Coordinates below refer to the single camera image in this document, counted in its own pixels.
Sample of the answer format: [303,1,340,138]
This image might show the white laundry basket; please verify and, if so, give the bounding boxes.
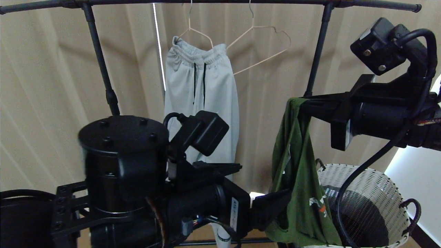
[303,158,422,248]

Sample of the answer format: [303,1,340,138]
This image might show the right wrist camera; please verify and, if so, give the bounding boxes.
[350,17,438,86]

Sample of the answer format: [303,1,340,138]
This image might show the pink clothes hanger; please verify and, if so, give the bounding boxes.
[226,0,291,75]
[176,0,215,50]

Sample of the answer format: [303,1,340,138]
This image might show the pale grey shorts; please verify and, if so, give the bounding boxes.
[164,36,240,248]

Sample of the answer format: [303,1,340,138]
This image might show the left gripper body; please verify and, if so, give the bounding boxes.
[169,177,251,238]

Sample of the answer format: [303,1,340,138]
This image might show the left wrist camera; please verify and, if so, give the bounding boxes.
[167,110,230,192]

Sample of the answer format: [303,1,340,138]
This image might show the window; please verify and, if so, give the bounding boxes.
[384,74,441,248]

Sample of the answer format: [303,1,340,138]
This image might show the green garment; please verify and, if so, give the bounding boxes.
[265,97,341,247]

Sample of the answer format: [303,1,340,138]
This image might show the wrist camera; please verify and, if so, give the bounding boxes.
[350,17,438,86]
[167,110,230,192]

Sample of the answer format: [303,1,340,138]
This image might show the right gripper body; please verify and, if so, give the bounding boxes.
[331,74,422,152]

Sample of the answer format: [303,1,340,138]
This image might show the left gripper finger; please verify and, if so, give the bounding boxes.
[250,189,293,231]
[193,162,243,177]

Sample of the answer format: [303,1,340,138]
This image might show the black clothes rack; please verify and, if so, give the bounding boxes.
[0,0,421,248]

